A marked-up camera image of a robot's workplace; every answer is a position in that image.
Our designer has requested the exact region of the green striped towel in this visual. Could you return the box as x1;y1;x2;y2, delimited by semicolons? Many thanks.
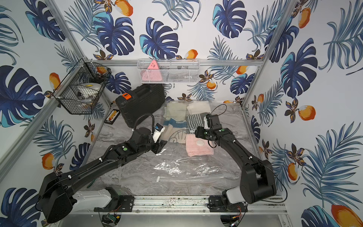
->
186;113;208;133

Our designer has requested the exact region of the pink towel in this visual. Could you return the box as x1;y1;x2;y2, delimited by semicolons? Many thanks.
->
186;134;214;157

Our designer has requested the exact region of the cream and teal towel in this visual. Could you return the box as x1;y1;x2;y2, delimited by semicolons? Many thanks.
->
160;118;188;144

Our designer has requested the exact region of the white towel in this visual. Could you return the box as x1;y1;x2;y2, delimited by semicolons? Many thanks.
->
187;101;211;115

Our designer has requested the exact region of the clear plastic vacuum bag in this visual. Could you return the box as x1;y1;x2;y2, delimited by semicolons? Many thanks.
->
107;99;256;196

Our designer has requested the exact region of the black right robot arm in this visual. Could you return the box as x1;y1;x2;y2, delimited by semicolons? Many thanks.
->
194;113;288;208

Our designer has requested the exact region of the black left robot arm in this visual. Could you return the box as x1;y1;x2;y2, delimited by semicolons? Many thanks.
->
35;113;167;223

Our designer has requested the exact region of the white round bag valve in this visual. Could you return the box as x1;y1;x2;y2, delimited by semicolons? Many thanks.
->
196;140;204;147

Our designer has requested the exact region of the black plastic tool case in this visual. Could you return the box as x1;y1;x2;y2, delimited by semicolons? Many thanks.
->
115;84;165;128

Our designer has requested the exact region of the small black orange box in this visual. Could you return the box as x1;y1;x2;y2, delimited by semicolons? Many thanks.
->
104;109;120;125

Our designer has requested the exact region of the pink triangle object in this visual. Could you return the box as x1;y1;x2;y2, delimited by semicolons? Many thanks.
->
141;60;163;83

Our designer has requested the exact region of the aluminium front rail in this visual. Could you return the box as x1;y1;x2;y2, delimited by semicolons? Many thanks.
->
71;193;287;215

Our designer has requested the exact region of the clear wall-mounted tray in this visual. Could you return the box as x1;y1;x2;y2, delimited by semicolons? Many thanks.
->
137;59;200;84

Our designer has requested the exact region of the black wire basket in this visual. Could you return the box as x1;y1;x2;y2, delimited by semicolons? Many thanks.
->
52;59;112;115

